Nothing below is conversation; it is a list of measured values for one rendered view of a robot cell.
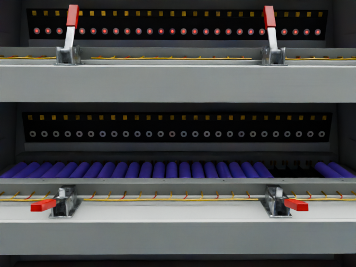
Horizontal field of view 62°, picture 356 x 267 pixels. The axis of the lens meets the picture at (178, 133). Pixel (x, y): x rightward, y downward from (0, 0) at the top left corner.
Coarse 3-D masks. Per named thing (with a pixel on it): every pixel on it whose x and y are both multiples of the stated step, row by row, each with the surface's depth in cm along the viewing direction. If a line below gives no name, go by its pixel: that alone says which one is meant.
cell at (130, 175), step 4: (132, 164) 48; (136, 164) 48; (128, 168) 47; (132, 168) 46; (136, 168) 46; (128, 172) 45; (132, 172) 44; (136, 172) 45; (128, 176) 43; (132, 176) 43; (136, 176) 44
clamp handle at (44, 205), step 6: (60, 192) 36; (60, 198) 35; (66, 198) 36; (36, 204) 30; (42, 204) 30; (48, 204) 31; (54, 204) 32; (30, 210) 30; (36, 210) 29; (42, 210) 30
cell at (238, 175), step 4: (232, 164) 48; (236, 164) 48; (228, 168) 49; (232, 168) 47; (236, 168) 46; (240, 168) 46; (232, 172) 46; (236, 172) 45; (240, 172) 44; (232, 176) 46; (236, 176) 44; (240, 176) 43; (244, 176) 43
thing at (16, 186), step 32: (0, 192) 40; (32, 192) 40; (96, 192) 40; (128, 192) 40; (160, 192) 40; (192, 192) 40; (224, 192) 40; (256, 192) 40; (288, 192) 40; (320, 192) 40; (352, 192) 40
